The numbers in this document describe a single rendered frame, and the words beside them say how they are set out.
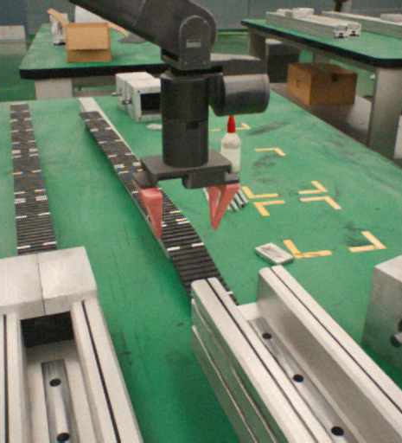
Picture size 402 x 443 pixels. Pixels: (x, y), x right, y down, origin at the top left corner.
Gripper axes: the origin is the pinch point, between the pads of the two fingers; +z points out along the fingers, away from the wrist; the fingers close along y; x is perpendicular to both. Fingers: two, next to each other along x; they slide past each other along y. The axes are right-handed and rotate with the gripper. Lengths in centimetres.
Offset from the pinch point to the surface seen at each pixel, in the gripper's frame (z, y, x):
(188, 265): 3.4, -1.2, -4.0
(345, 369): -2.7, 1.5, -33.6
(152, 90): -3, 16, 75
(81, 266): -4.0, -15.3, -12.8
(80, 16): 2, 52, 450
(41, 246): 2.2, -18.5, 5.4
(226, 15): 44, 434, 1022
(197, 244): 2.5, 1.3, -0.7
